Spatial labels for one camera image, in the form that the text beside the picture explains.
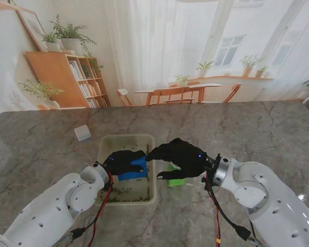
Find blue plastic scraper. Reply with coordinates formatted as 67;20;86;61
118;155;149;182

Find red black arm cable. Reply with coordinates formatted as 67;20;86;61
204;174;252;247
69;172;114;247

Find white square bottle cap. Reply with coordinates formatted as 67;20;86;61
74;125;91;142

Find red black right arm cable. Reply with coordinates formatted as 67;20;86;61
204;174;252;247

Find clear bottle with green base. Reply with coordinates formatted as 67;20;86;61
167;163;187;188

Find cream plastic baking tray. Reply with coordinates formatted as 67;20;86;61
94;133;158;206

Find printed room backdrop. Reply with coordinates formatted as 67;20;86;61
0;0;309;111

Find red black left arm cable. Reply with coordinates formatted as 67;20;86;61
69;172;114;247

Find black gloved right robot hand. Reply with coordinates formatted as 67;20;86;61
146;138;214;180

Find scattered green beans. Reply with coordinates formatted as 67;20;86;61
100;144;155;203

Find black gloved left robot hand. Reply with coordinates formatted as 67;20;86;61
102;150;147;175

